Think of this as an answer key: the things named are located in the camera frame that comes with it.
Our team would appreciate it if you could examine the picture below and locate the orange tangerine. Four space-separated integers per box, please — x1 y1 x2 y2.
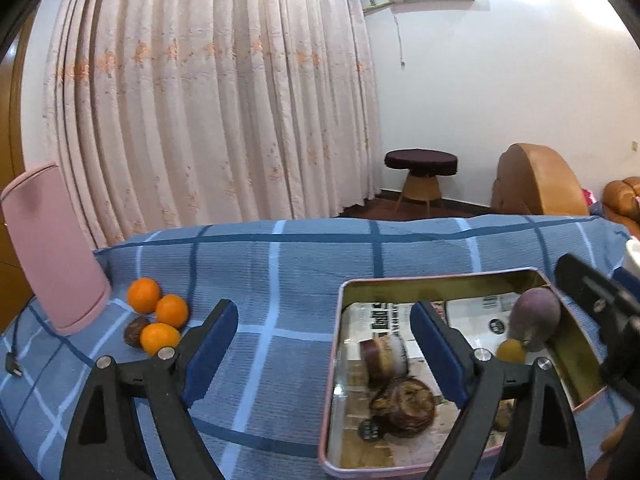
155 294 190 330
140 323 181 356
127 278 162 314

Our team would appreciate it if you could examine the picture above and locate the pink floral curtain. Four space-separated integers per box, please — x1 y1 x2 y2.
43 0 382 248

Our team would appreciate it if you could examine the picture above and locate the blue plaid tablecloth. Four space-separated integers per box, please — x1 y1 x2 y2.
1 214 629 479

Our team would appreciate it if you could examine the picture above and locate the brown white cut fruit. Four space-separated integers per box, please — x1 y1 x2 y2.
359 334 409 385

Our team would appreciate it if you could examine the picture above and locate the black power cable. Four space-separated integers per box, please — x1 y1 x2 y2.
3 303 32 378

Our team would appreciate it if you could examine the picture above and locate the dark brown round fruit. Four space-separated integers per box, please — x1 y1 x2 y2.
122 315 150 349

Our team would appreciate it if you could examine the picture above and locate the white ceramic mug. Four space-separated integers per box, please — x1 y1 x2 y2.
623 237 640 278

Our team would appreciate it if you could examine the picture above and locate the pink floral blanket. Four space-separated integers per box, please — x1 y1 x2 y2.
582 188 598 209

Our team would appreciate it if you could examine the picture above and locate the small brown-green longan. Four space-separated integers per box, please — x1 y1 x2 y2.
494 400 514 432
496 338 526 364

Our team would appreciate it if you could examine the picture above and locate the pink metal tray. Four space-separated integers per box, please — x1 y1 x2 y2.
319 269 604 479

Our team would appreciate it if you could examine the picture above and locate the purple passion fruit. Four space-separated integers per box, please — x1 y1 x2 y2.
508 287 562 352

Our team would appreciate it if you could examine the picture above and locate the dark round stool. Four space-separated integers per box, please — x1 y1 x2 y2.
384 148 458 214

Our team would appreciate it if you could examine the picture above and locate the brown leather armchair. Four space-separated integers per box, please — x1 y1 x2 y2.
490 143 589 217

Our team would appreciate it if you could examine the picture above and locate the brown leather sofa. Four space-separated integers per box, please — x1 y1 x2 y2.
602 177 640 238

